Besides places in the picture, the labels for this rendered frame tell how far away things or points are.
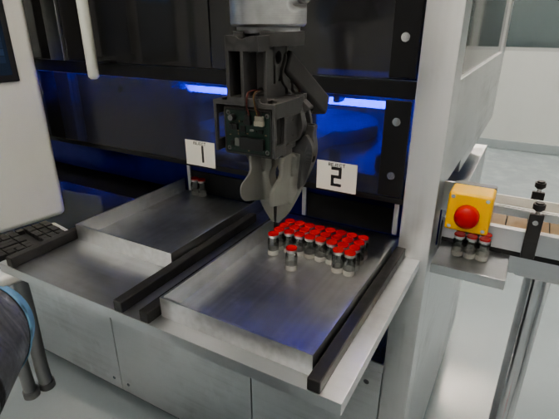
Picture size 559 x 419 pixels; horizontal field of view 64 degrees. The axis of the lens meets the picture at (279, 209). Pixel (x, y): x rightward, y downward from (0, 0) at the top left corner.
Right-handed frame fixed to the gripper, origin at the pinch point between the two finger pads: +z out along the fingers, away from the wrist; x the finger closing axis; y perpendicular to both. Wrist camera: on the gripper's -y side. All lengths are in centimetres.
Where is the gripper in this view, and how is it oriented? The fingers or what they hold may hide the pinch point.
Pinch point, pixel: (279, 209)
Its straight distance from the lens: 53.5
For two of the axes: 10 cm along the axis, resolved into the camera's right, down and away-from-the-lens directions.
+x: 8.7, 1.9, -4.5
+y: -4.9, 3.4, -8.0
